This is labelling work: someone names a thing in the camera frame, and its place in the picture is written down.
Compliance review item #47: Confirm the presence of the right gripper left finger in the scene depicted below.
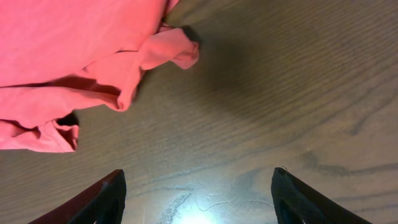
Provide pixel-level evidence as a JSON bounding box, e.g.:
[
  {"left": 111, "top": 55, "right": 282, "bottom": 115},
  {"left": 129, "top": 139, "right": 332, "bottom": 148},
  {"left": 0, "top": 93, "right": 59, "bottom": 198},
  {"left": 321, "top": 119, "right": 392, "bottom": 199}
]
[{"left": 31, "top": 169, "right": 126, "bottom": 224}]

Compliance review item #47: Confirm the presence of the red printed t-shirt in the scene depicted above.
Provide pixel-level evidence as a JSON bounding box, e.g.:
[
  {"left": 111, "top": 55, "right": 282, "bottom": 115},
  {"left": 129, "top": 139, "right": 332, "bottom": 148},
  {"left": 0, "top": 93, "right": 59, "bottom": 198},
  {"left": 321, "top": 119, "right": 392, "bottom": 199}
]
[{"left": 1, "top": 0, "right": 198, "bottom": 153}]

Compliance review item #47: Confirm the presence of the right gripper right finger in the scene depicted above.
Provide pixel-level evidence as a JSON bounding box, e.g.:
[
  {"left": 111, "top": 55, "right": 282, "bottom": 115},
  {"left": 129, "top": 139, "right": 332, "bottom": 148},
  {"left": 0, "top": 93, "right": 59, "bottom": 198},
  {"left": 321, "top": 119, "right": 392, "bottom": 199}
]
[{"left": 271, "top": 167, "right": 371, "bottom": 224}]

